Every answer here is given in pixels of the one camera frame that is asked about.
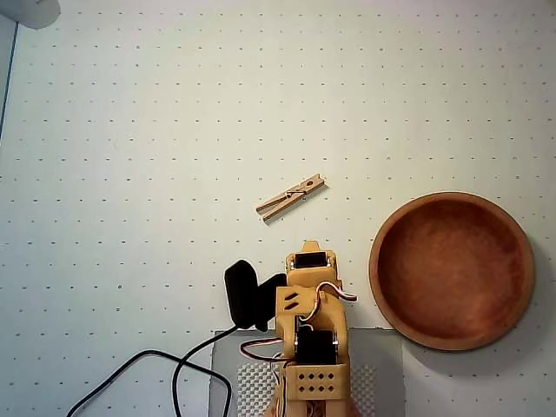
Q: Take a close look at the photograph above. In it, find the yellow gripper body with servo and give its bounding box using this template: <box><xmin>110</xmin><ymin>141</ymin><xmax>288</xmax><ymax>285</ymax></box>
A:
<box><xmin>284</xmin><ymin>249</ymin><xmax>344</xmax><ymax>291</ymax></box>

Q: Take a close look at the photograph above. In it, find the wooden clothespin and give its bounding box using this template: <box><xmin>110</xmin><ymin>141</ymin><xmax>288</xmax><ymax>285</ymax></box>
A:
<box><xmin>255</xmin><ymin>173</ymin><xmax>328</xmax><ymax>225</ymax></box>

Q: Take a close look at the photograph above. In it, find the brown wooden bowl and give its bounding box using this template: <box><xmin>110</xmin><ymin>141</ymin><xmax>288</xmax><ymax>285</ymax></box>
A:
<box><xmin>367</xmin><ymin>190</ymin><xmax>536</xmax><ymax>352</ymax></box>

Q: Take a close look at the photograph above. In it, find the white mesh grip mat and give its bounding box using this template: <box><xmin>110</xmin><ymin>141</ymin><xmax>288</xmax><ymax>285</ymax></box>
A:
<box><xmin>236</xmin><ymin>363</ymin><xmax>378</xmax><ymax>417</ymax></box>

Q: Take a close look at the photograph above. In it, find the white rounded object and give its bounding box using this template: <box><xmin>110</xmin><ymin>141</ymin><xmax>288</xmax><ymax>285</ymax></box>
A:
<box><xmin>0</xmin><ymin>0</ymin><xmax>62</xmax><ymax>30</ymax></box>

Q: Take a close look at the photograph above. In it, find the white red gripper servo wire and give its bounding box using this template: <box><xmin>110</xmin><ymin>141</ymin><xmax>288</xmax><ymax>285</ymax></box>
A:
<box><xmin>314</xmin><ymin>281</ymin><xmax>359</xmax><ymax>304</ymax></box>

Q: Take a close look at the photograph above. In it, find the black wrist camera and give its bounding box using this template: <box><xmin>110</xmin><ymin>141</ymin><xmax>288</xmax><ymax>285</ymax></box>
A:
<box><xmin>222</xmin><ymin>259</ymin><xmax>288</xmax><ymax>334</ymax></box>

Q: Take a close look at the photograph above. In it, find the red white servo wire loop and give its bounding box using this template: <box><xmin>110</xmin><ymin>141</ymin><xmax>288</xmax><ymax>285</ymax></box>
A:
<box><xmin>239</xmin><ymin>337</ymin><xmax>284</xmax><ymax>362</ymax></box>

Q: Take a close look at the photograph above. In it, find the grey base plate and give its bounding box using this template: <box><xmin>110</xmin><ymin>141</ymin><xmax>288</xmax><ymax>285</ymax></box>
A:
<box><xmin>208</xmin><ymin>326</ymin><xmax>406</xmax><ymax>417</ymax></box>

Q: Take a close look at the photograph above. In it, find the black camera cable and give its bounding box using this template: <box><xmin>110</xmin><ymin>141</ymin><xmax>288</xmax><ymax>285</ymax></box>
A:
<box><xmin>64</xmin><ymin>323</ymin><xmax>242</xmax><ymax>417</ymax></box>

